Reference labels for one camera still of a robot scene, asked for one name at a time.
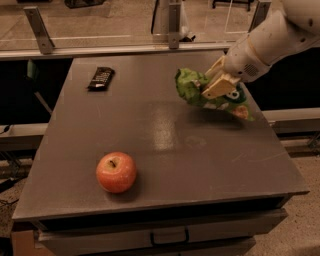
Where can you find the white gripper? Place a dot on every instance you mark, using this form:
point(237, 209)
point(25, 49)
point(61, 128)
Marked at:
point(242, 62)

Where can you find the green rice chip bag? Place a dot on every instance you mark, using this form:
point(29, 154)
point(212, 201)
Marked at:
point(190, 84)

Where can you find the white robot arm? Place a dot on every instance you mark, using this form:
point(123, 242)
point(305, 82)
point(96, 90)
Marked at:
point(290, 30)

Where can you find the red apple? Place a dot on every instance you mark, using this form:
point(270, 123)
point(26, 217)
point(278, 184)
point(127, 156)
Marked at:
point(116, 172)

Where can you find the black snack bar wrapper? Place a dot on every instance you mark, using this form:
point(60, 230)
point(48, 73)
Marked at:
point(101, 79)

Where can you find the right metal rail bracket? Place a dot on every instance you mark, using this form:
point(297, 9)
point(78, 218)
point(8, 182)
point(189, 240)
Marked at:
point(260, 14)

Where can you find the metal rail bracket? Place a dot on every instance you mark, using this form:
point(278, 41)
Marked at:
point(173, 24)
point(44, 42)
point(260, 14)

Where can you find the middle metal rail bracket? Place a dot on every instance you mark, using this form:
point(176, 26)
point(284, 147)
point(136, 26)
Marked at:
point(173, 24)

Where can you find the grey drawer with black handle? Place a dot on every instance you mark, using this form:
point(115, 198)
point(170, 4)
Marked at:
point(225, 235)

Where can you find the left metal rail bracket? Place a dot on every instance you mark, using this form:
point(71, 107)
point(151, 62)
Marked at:
point(44, 42)

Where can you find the horizontal metal rail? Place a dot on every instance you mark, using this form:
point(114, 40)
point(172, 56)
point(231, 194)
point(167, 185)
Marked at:
point(112, 50)

